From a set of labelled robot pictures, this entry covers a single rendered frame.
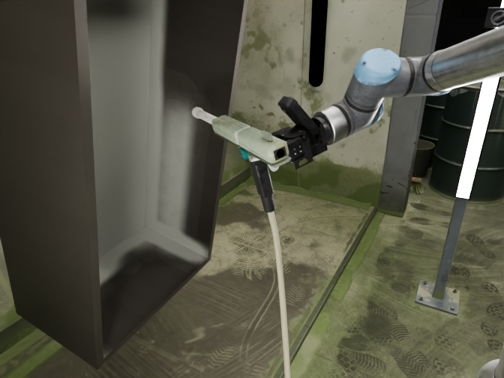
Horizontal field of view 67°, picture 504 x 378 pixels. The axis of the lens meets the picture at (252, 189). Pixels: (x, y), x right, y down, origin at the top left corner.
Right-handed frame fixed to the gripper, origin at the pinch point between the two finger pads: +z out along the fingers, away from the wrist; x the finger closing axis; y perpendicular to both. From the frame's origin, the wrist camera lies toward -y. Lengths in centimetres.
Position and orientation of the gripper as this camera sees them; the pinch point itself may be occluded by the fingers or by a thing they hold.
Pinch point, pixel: (251, 153)
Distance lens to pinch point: 87.5
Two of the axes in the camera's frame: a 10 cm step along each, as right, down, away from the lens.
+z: -8.5, 4.2, -3.3
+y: 2.3, 8.4, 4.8
